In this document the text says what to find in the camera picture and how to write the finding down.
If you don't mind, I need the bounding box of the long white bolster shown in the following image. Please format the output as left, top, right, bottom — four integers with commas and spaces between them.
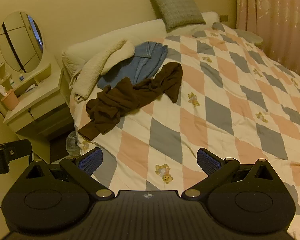
62, 11, 219, 78

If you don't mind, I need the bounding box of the checkered bear print quilt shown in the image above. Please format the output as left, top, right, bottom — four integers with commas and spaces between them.
70, 22, 300, 240

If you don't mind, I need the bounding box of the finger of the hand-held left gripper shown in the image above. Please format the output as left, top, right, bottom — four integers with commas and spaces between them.
0, 139, 32, 161

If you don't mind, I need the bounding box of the oval mirror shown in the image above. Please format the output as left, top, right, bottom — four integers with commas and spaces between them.
0, 11, 44, 73

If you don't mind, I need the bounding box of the blue denim garment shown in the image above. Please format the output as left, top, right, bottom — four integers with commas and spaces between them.
97, 41, 168, 89

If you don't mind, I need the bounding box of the clear plastic bottle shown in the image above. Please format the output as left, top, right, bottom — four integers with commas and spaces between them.
66, 131, 80, 155

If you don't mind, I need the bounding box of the grey plaid pillow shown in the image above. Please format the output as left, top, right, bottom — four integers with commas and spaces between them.
147, 0, 207, 33

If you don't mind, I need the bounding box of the white dressing table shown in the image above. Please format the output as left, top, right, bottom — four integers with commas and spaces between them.
0, 52, 77, 164

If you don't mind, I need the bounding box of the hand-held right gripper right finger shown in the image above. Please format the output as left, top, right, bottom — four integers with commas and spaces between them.
181, 148, 275, 201

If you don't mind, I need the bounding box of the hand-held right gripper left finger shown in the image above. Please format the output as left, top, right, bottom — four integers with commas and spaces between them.
26, 147, 115, 201

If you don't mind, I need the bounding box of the brown sweater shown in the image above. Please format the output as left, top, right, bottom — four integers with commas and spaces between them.
78, 62, 183, 141

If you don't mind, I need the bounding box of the cream fleece blanket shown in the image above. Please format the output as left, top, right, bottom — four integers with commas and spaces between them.
69, 39, 135, 102

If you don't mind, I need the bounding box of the pink curtain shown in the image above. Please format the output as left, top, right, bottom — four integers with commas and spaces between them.
236, 0, 300, 78

